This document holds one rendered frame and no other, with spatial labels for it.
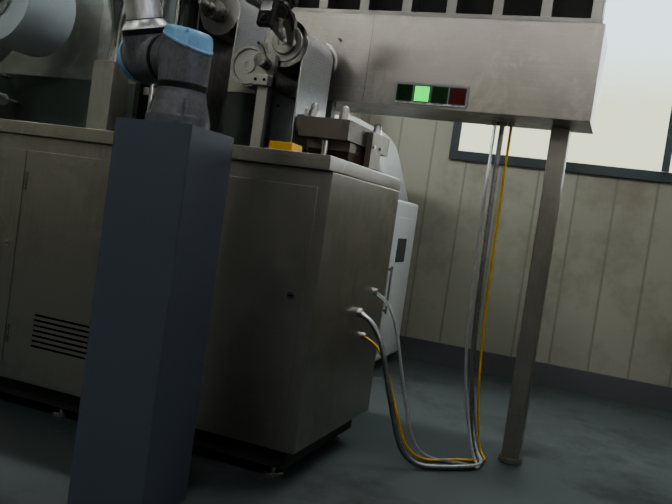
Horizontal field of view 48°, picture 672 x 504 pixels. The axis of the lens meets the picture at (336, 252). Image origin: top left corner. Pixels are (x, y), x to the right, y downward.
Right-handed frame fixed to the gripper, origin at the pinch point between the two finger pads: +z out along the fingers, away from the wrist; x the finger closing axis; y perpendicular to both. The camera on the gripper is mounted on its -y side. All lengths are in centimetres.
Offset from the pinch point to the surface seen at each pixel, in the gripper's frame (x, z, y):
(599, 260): -92, 198, 97
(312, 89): -4.2, 18.5, 0.8
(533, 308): -78, 86, -21
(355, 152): -22.7, 28.4, -15.2
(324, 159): -28, 4, -44
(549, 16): -71, 15, 40
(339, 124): -20.8, 15.3, -17.7
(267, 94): 3.8, 10.7, -12.5
